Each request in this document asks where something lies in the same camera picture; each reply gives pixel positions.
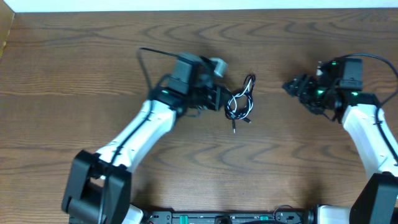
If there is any black usb cable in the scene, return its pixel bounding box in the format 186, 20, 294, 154
224, 73, 257, 134

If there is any white usb cable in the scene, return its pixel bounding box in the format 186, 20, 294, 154
229, 81, 253, 114

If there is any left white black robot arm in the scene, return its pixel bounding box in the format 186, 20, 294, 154
61, 52, 230, 223

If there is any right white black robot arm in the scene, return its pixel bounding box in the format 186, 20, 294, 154
282, 53, 397, 223

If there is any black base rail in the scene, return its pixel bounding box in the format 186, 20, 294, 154
136, 203, 352, 224

